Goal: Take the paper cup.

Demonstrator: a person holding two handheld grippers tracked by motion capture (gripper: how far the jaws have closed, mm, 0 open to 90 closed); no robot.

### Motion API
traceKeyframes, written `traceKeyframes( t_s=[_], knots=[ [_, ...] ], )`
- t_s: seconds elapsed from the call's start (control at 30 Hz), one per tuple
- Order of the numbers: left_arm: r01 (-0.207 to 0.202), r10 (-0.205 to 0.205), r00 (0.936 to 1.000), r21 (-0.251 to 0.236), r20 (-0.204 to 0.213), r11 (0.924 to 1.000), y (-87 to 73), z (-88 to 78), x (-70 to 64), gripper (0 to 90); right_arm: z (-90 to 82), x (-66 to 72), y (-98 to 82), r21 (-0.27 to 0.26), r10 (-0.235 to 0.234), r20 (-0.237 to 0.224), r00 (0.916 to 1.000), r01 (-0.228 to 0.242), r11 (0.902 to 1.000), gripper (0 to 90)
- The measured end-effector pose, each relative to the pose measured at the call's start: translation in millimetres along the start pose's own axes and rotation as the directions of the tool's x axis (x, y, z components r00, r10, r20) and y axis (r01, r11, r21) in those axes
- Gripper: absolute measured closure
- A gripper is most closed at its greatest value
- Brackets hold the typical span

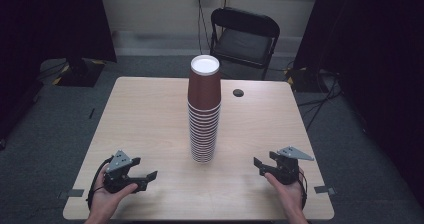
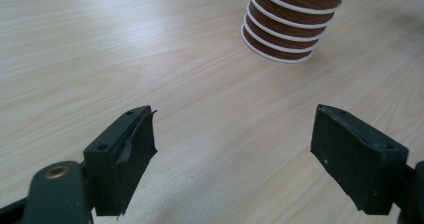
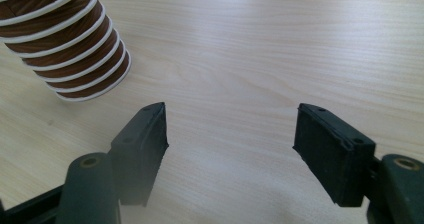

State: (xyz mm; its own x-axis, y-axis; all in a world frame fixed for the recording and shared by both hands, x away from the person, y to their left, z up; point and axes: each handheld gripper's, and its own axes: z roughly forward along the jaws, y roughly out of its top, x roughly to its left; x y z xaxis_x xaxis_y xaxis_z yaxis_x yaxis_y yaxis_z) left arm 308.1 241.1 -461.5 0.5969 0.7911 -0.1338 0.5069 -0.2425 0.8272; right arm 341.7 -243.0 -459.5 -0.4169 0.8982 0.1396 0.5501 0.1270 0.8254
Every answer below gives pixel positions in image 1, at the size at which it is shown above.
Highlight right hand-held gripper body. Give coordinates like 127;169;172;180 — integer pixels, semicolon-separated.
265;145;315;186

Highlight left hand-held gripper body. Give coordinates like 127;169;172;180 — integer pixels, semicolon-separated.
102;149;148;195

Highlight stack of brown paper cups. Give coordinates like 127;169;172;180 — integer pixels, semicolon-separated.
187;54;222;164

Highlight person's right hand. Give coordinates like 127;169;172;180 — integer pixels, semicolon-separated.
264;172;305;216

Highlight person's left hand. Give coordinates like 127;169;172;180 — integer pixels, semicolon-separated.
88;165;139;219

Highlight grey tape strip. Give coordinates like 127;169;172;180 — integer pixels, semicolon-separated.
58;188;85;200
313;185;337;196

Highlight black stand base yellow tape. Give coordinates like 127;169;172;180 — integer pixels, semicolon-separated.
285;65;338;94
50;57;107;88

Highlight black folding chair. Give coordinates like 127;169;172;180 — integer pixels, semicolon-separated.
209;6;281;81

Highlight black curtain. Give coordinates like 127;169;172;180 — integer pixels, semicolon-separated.
293;0;424;208
0;0;118;142

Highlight left hand-held gripper black cable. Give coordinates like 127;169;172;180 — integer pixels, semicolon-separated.
86;155;115;211

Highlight hand-held gripper black cable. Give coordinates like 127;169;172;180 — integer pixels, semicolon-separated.
297;168;309;211
86;155;115;211

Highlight right hand-held gripper black cable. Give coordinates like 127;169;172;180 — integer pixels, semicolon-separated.
297;168;309;211

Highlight black floor cables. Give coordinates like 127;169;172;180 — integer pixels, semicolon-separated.
295;68;345;132

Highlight black power cable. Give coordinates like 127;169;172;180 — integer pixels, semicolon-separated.
196;0;212;56

